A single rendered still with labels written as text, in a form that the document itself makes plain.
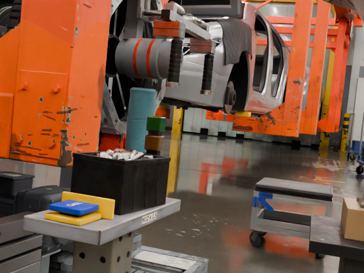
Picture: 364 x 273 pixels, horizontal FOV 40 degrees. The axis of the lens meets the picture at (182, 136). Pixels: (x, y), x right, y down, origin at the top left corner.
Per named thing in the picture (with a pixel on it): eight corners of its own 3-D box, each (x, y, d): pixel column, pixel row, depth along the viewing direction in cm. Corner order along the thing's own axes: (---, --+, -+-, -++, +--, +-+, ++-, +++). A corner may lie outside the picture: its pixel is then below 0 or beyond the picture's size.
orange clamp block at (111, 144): (102, 129, 175) (97, 154, 174) (122, 131, 172) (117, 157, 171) (111, 132, 181) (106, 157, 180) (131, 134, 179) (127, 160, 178)
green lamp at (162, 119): (151, 130, 135) (153, 115, 135) (165, 132, 134) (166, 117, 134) (145, 130, 131) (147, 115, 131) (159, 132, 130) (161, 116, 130)
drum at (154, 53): (129, 78, 188) (132, 40, 187) (182, 82, 180) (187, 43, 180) (111, 75, 174) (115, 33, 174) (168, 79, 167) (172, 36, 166)
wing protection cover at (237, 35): (222, 72, 516) (227, 21, 513) (251, 74, 506) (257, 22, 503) (201, 64, 449) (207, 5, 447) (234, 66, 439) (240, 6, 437)
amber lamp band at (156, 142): (149, 149, 135) (151, 134, 135) (163, 150, 134) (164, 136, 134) (143, 149, 132) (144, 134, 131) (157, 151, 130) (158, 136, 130)
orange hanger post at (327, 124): (302, 129, 1126) (314, 18, 1114) (333, 132, 1103) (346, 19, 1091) (301, 129, 1111) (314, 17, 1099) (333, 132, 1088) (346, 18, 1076)
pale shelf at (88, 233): (122, 200, 138) (123, 189, 138) (180, 210, 132) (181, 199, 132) (21, 230, 98) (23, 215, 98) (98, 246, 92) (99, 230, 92)
